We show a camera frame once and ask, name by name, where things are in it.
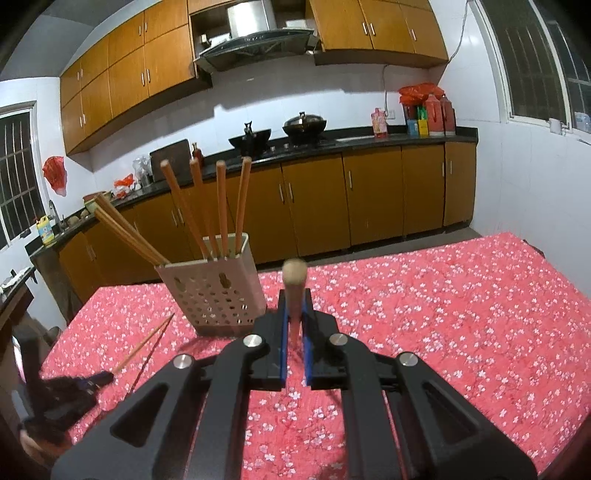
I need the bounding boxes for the red floral tablecloth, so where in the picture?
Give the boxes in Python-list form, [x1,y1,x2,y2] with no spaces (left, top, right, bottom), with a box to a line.
[39,231,591,480]

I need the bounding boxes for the steel range hood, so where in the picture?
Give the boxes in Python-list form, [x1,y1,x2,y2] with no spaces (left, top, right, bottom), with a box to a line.
[191,0,319,72]

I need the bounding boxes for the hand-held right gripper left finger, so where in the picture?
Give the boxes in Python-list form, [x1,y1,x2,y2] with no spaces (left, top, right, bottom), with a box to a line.
[51,290,291,480]

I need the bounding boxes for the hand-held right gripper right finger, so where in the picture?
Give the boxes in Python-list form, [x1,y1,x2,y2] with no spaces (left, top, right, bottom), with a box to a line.
[302,290,539,480]

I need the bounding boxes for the wok with lid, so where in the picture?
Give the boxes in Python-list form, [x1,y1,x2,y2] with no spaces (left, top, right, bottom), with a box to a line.
[283,112,328,141]

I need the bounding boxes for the hanging red plastic bag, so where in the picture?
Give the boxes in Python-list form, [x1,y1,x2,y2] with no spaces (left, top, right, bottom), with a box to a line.
[42,156,66,197]

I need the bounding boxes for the yellow wooden lower cabinets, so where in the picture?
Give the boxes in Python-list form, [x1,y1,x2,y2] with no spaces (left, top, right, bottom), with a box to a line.
[32,141,477,301]

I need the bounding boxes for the yellow detergent bottle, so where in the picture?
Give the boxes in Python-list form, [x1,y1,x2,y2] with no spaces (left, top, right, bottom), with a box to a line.
[36,215,56,245]

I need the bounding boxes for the large red plastic bag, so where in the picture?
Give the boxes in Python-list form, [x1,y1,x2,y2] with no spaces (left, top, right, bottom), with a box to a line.
[398,82,445,106]

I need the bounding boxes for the black kitchen countertop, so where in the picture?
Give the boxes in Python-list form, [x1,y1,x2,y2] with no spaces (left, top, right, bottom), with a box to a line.
[25,127,478,257]

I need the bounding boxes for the clear plastic bags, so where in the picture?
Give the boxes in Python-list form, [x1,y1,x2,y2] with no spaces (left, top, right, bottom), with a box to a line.
[133,154,154,185]

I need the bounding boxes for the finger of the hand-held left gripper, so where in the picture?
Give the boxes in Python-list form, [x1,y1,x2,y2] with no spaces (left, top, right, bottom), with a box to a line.
[41,371,115,403]

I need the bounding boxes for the long yellow wooden upper cabinets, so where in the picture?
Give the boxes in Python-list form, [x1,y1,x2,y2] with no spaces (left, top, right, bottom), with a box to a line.
[60,0,213,155]

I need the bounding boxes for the small barred window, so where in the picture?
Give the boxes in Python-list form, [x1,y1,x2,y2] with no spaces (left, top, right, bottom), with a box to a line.
[0,104,47,250]

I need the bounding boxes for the dark cutting board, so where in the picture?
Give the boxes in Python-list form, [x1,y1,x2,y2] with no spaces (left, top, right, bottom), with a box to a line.
[148,138,192,183]

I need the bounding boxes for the beige perforated chopstick holder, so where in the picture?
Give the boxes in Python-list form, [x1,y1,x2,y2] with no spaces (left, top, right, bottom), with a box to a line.
[154,232,269,337]

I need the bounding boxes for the wooden chopstick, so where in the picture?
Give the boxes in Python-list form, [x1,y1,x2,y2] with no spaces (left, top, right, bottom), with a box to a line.
[112,314,176,376]
[283,259,308,393]
[93,193,171,267]
[92,207,162,267]
[189,157,221,259]
[159,158,211,261]
[235,156,253,256]
[216,159,230,256]

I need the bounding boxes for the white wall cable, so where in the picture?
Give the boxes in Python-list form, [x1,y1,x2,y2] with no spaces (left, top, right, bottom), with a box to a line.
[382,0,472,112]

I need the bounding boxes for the black wok with handle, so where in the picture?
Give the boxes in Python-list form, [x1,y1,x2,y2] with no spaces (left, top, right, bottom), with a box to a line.
[228,121,272,155]

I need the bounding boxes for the gas stove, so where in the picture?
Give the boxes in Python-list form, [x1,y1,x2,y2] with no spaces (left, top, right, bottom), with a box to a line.
[265,138,338,153]

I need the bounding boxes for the dark side table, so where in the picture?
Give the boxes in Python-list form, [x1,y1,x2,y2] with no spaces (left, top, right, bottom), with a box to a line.
[0,267,38,326]

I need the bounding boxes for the person's left hand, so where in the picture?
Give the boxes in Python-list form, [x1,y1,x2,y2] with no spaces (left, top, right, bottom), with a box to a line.
[19,427,70,460]

